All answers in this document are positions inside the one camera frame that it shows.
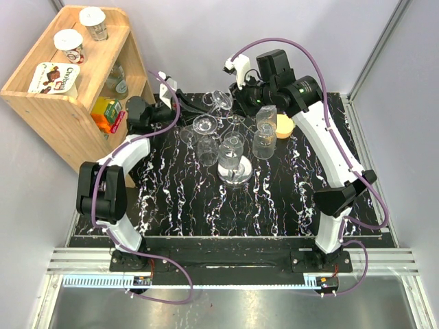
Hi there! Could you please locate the white lidded yogurt cup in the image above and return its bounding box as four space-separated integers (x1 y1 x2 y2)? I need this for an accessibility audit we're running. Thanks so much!
54 29 86 64

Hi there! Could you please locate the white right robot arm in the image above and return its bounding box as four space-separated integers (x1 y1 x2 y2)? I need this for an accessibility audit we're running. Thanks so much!
224 49 377 271

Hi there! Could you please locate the glass bottle on shelf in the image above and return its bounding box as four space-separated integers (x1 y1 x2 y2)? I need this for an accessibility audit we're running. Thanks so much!
105 62 128 99

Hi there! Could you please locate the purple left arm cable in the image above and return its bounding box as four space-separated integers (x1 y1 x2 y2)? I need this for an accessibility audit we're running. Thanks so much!
91 70 195 304

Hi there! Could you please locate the patterned glass goblet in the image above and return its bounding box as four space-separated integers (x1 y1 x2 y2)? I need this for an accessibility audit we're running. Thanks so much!
256 105 277 132

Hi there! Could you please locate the clear cup white lid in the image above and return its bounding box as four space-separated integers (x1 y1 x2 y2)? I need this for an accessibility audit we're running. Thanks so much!
79 7 108 41

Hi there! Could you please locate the chrome wine glass rack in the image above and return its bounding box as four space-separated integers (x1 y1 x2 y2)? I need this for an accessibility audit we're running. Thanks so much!
202 90 268 186

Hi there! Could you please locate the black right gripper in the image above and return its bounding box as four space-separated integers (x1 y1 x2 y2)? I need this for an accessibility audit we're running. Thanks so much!
228 74 275 119

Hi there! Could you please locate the Chobani yogurt cup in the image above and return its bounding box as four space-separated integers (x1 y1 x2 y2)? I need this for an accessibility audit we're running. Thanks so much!
27 62 80 99

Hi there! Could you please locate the red packaged item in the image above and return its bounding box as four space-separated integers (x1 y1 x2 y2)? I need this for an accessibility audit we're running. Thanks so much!
110 111 126 134

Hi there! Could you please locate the ribbed glass goblet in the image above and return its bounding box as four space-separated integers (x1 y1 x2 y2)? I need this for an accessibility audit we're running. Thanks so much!
196 136 219 167

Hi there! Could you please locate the clear patterned short goblet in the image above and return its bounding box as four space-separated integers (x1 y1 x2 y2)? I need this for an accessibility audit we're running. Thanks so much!
218 134 244 170

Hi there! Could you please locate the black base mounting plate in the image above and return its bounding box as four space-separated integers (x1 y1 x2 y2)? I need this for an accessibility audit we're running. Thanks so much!
108 234 354 287

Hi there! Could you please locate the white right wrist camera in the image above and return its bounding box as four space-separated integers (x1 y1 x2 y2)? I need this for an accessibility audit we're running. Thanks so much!
223 54 251 90

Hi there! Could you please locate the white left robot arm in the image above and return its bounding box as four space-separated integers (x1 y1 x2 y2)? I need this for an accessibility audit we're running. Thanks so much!
76 89 207 271

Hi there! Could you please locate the orange juice carton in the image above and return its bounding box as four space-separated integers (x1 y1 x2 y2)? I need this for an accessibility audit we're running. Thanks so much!
91 97 123 134

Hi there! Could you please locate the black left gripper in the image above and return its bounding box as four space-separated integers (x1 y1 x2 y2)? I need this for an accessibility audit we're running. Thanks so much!
147 89 210 130

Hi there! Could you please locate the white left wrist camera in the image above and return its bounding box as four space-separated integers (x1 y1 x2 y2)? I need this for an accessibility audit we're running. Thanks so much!
158 71 178 108

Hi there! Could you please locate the clear smooth wine glass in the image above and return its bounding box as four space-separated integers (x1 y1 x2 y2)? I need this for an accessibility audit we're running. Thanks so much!
202 90 240 125

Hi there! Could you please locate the frosted short goblet front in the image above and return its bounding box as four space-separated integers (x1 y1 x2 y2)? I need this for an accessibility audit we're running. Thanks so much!
252 123 276 160

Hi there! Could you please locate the wooden shelf unit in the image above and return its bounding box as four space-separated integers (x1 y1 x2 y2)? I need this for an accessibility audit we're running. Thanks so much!
1 5 155 171

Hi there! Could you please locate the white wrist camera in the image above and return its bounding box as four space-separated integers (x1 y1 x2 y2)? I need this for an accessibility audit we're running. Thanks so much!
223 54 251 90
158 71 178 108

